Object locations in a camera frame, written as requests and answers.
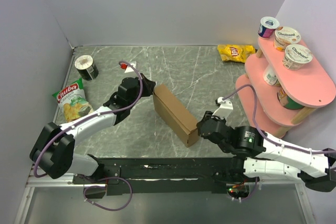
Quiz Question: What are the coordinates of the brown cardboard box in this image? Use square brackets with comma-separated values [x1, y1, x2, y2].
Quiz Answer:
[153, 84, 199, 147]

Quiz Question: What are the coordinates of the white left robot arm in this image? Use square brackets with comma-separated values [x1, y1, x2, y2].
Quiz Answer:
[29, 74, 156, 183]

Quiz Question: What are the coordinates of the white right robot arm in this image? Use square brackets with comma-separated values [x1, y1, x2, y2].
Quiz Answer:
[196, 111, 335, 193]

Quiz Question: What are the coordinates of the black can white lid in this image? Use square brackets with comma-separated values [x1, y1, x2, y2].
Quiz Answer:
[75, 55, 99, 81]

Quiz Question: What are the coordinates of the pink three-tier shelf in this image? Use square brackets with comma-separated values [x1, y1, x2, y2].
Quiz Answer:
[235, 38, 335, 138]

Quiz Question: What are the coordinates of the white cup middle shelf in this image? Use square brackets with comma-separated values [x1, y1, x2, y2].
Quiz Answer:
[263, 65, 281, 87]

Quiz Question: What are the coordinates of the green can lower shelf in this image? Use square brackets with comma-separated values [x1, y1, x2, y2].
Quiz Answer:
[277, 88, 304, 110]

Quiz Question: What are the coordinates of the green Chuba chips bag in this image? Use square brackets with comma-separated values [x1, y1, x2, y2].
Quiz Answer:
[52, 78, 93, 122]

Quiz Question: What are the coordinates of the yellow Lays chips bag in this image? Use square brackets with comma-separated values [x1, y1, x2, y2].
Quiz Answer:
[217, 44, 256, 63]

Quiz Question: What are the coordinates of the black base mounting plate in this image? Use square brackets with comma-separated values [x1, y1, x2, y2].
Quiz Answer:
[72, 157, 259, 196]

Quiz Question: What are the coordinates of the Chobani yogurt cup front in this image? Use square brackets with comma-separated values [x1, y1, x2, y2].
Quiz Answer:
[282, 44, 313, 71]

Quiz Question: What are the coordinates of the chobani yogurt cup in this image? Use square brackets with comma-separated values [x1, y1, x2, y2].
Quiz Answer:
[274, 26, 301, 51]
[282, 44, 313, 71]

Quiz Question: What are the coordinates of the Chobani yogurt cup rear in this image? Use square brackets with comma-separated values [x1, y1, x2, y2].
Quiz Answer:
[274, 26, 301, 51]

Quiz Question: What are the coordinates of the purple white yogurt cup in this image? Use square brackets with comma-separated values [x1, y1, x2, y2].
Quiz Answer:
[258, 16, 280, 39]

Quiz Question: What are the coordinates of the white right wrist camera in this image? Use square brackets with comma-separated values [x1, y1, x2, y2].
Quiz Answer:
[212, 97, 233, 119]

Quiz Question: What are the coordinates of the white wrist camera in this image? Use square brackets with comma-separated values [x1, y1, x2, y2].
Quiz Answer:
[212, 97, 233, 119]
[120, 61, 138, 75]

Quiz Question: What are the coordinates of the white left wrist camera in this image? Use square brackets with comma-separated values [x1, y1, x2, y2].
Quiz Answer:
[120, 61, 138, 75]

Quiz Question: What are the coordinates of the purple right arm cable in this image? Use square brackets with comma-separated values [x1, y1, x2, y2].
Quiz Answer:
[220, 84, 336, 201]

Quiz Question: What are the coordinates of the aluminium rail frame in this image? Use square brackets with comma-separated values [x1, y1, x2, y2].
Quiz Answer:
[15, 175, 316, 223]

